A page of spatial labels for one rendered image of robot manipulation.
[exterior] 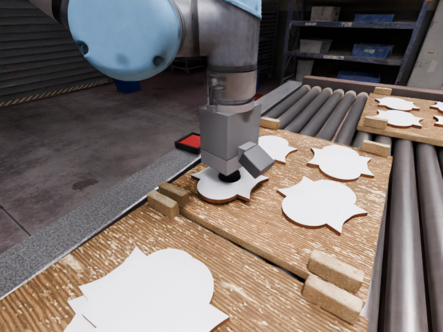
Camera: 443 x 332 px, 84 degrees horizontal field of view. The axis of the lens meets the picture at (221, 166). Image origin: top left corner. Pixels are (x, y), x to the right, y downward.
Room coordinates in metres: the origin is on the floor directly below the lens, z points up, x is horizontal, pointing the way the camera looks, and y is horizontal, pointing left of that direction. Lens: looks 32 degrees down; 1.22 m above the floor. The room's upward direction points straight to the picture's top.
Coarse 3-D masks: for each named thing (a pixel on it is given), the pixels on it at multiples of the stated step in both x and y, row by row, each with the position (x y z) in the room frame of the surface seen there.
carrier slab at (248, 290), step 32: (128, 224) 0.28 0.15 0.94; (160, 224) 0.28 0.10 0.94; (192, 224) 0.28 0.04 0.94; (96, 256) 0.22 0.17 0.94; (128, 256) 0.22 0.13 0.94; (192, 256) 0.22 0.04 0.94; (224, 256) 0.22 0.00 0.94; (32, 288) 0.17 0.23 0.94; (64, 288) 0.17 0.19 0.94; (224, 288) 0.17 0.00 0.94; (256, 288) 0.17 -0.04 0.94; (288, 288) 0.17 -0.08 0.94; (0, 320) 0.14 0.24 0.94; (32, 320) 0.14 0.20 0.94; (64, 320) 0.14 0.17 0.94; (256, 320) 0.14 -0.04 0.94; (288, 320) 0.14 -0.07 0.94; (320, 320) 0.14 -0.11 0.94
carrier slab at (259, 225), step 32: (288, 160) 0.47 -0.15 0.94; (384, 160) 0.47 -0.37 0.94; (192, 192) 0.36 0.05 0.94; (256, 192) 0.36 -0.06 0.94; (384, 192) 0.36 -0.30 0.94; (224, 224) 0.28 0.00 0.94; (256, 224) 0.28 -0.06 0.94; (288, 224) 0.28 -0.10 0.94; (352, 224) 0.28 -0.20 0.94; (288, 256) 0.22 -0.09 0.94; (352, 256) 0.22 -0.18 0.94
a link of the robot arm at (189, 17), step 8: (176, 0) 0.36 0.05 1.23; (184, 0) 0.36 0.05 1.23; (192, 0) 0.36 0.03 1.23; (184, 8) 0.35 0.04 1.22; (192, 8) 0.35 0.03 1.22; (184, 16) 0.35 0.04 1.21; (192, 16) 0.35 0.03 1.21; (184, 24) 0.34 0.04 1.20; (192, 24) 0.35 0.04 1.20; (184, 32) 0.33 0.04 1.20; (192, 32) 0.35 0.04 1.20; (184, 40) 0.35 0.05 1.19; (192, 40) 0.35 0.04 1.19; (184, 48) 0.35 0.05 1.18; (192, 48) 0.35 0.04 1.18; (176, 56) 0.37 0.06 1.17; (184, 56) 0.37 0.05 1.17; (192, 56) 0.37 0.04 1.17
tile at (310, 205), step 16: (304, 176) 0.40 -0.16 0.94; (288, 192) 0.35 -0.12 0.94; (304, 192) 0.35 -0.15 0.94; (320, 192) 0.35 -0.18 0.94; (336, 192) 0.35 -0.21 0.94; (352, 192) 0.35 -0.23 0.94; (288, 208) 0.31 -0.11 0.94; (304, 208) 0.31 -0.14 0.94; (320, 208) 0.31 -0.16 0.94; (336, 208) 0.31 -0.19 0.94; (352, 208) 0.31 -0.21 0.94; (304, 224) 0.27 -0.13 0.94; (320, 224) 0.27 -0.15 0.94; (336, 224) 0.27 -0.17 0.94
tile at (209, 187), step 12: (240, 168) 0.42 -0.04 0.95; (204, 180) 0.37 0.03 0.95; (216, 180) 0.37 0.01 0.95; (240, 180) 0.37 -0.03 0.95; (252, 180) 0.37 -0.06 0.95; (264, 180) 0.38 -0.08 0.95; (204, 192) 0.34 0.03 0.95; (216, 192) 0.34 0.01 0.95; (228, 192) 0.34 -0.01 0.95; (240, 192) 0.34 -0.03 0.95
